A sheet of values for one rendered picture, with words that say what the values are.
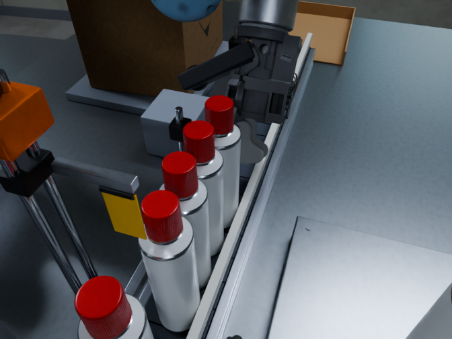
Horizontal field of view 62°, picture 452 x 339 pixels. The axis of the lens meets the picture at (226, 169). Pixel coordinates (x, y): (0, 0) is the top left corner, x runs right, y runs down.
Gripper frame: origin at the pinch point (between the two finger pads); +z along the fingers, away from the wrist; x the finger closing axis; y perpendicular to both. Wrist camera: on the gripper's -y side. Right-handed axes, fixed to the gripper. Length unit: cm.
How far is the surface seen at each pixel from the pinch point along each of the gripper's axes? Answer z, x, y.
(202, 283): 11.6, -12.4, 2.3
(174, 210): -2.7, -25.2, 2.3
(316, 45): -24, 61, 5
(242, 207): 4.0, -3.1, 4.0
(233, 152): -5.1, -9.8, 2.9
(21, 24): -19, 220, -243
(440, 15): -70, 257, 72
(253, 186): 1.9, 0.8, 4.4
